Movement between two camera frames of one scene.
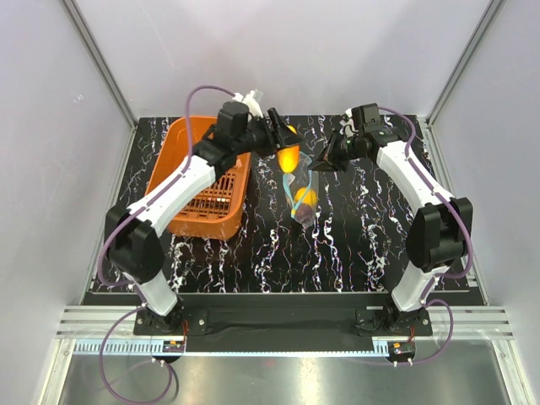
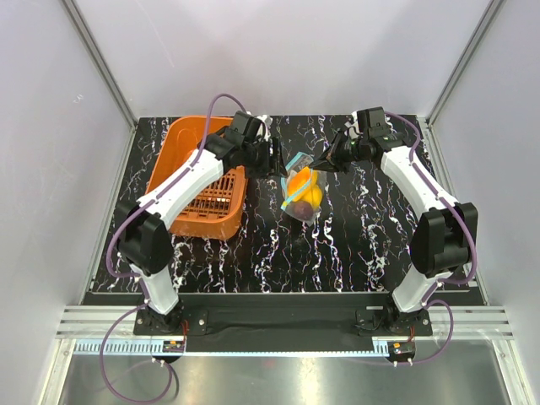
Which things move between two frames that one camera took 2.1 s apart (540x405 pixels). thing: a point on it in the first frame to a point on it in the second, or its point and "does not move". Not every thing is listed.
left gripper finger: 283,133 to 278,162
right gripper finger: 333,158 does not move
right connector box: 401,350 does not move
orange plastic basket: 216,211 does not move
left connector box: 173,346 does not move
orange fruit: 288,157 to 299,184
